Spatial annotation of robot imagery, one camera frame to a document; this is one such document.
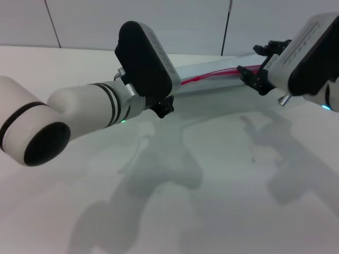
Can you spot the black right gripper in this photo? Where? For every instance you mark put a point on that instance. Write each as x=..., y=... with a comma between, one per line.
x=270, y=62

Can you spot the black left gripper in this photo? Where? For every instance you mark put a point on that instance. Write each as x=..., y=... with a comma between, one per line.
x=165, y=107

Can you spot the clear red-zipper document bag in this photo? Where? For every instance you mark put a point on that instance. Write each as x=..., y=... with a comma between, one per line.
x=219, y=79

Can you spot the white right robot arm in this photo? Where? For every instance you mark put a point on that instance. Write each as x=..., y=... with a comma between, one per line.
x=324, y=98

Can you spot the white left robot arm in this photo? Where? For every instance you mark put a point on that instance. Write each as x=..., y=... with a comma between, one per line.
x=53, y=121

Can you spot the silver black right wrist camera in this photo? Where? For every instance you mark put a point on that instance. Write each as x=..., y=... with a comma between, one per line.
x=304, y=61

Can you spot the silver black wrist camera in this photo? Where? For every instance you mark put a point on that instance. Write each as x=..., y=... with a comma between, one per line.
x=304, y=61
x=145, y=61

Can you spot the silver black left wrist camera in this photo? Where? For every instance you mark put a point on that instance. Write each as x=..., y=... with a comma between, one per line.
x=145, y=61

